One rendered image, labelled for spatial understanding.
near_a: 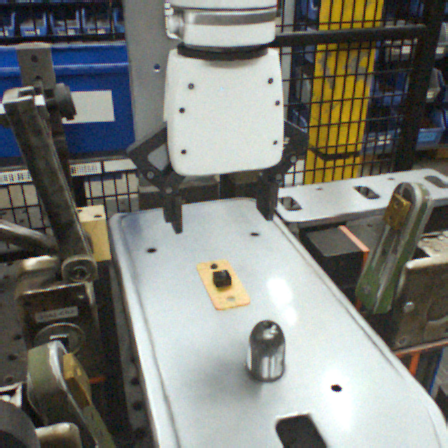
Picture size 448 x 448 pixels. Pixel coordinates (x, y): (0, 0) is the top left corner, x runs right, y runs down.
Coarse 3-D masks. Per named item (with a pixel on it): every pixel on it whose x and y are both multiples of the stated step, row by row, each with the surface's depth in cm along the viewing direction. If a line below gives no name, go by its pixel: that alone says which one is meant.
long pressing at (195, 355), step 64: (128, 256) 58; (192, 256) 59; (256, 256) 59; (128, 320) 49; (192, 320) 49; (256, 320) 49; (320, 320) 49; (192, 384) 42; (256, 384) 42; (320, 384) 42; (384, 384) 42
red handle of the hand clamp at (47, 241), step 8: (0, 224) 43; (8, 224) 44; (0, 232) 43; (8, 232) 43; (16, 232) 44; (24, 232) 44; (32, 232) 45; (8, 240) 44; (16, 240) 44; (24, 240) 44; (32, 240) 44; (40, 240) 45; (48, 240) 45; (32, 248) 45; (40, 248) 45; (48, 248) 45; (56, 248) 45; (56, 256) 46
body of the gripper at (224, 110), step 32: (192, 64) 39; (224, 64) 40; (256, 64) 41; (192, 96) 40; (224, 96) 41; (256, 96) 42; (192, 128) 41; (224, 128) 42; (256, 128) 43; (192, 160) 43; (224, 160) 44; (256, 160) 45
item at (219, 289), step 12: (204, 264) 57; (228, 264) 57; (204, 276) 55; (216, 276) 53; (228, 276) 53; (216, 288) 53; (228, 288) 53; (240, 288) 53; (216, 300) 51; (240, 300) 51
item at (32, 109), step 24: (24, 96) 38; (0, 120) 39; (24, 120) 38; (72, 120) 40; (24, 144) 39; (48, 144) 40; (48, 168) 41; (48, 192) 42; (48, 216) 43; (72, 216) 43; (72, 240) 44
